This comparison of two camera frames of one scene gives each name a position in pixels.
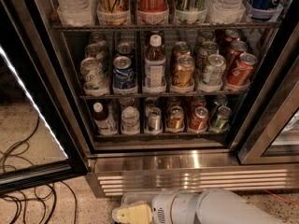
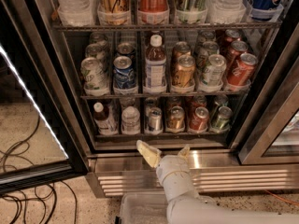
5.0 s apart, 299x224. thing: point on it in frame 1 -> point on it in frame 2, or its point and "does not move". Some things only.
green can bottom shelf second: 221,100 does not move
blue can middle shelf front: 123,75 does not move
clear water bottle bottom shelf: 130,119 does not move
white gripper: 162,206 -> 171,168
